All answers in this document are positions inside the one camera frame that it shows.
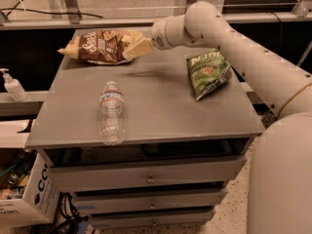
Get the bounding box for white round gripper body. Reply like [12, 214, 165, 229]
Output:
[151, 18, 170, 50]

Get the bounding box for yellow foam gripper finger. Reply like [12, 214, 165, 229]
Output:
[123, 38, 154, 59]

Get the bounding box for brown chip bag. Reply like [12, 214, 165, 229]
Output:
[58, 29, 144, 64]

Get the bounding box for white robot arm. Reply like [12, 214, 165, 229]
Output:
[151, 2, 312, 234]

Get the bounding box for green chip bag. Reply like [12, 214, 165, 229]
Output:
[186, 49, 232, 100]

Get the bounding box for clear plastic water bottle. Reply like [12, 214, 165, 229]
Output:
[99, 81, 125, 145]

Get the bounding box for grey drawer cabinet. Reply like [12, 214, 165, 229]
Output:
[24, 26, 266, 230]

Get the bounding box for top grey drawer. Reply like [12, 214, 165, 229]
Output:
[49, 156, 246, 192]

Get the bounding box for grey drawer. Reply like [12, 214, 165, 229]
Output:
[49, 156, 246, 192]
[73, 188, 227, 215]
[91, 207, 215, 230]

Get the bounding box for white pump dispenser bottle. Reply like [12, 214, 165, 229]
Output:
[0, 68, 27, 101]

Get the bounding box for middle grey drawer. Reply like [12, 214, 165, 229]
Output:
[73, 188, 227, 215]

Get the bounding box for bottom grey drawer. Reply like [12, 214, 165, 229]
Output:
[91, 207, 215, 230]

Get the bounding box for white cardboard box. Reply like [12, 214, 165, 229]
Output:
[0, 119, 61, 230]

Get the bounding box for metal railing frame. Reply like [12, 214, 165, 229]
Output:
[0, 0, 312, 29]

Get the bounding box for black cable on floor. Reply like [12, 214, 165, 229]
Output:
[0, 7, 104, 20]

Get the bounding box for black cables under cabinet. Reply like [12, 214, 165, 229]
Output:
[48, 192, 90, 234]

